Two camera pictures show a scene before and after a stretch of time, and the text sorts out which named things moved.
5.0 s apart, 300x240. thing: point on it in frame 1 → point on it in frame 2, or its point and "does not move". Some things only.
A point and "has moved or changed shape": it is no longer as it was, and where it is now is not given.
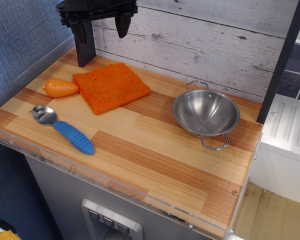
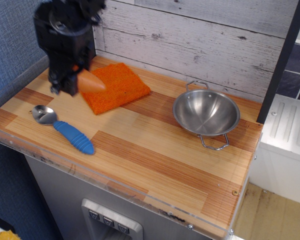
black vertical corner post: x=86 y=52 does not move
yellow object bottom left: x=7 y=235 does not move
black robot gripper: x=73 y=12 → x=65 y=29
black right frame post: x=282 y=60 does not move
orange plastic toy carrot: x=56 y=87 has moved or changed shape
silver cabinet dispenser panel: x=101 y=222 does not move
